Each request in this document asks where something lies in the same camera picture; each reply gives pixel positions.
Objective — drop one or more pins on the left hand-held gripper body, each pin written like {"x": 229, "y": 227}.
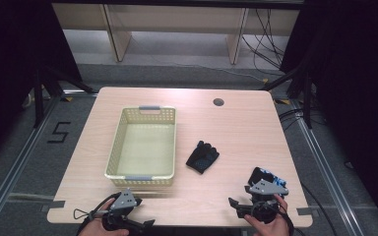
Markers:
{"x": 123, "y": 201}

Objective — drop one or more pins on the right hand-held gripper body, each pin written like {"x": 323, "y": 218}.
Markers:
{"x": 265, "y": 188}

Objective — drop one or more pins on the blue patterned black glove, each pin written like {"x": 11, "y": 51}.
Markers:
{"x": 277, "y": 178}

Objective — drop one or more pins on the pale yellow plastic basket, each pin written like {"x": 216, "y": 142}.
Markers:
{"x": 146, "y": 147}

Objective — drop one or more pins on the person's right hand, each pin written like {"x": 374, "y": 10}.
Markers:
{"x": 277, "y": 227}

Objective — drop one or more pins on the person's left hand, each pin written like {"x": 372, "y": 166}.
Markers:
{"x": 95, "y": 226}

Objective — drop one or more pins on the grey tape strip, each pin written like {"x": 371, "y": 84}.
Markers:
{"x": 306, "y": 211}
{"x": 54, "y": 205}

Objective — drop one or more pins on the yellow black hazard tape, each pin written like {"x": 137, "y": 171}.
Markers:
{"x": 67, "y": 98}
{"x": 282, "y": 101}

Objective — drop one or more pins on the black metal stand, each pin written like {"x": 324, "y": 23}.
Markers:
{"x": 306, "y": 95}
{"x": 39, "y": 98}

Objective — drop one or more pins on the dark curtain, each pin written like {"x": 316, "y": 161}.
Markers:
{"x": 354, "y": 82}
{"x": 10, "y": 49}

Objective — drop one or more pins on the light wooden shelf unit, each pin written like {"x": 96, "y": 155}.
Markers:
{"x": 174, "y": 18}

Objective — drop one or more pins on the metal floor rail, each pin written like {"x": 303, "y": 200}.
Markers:
{"x": 325, "y": 170}
{"x": 16, "y": 164}

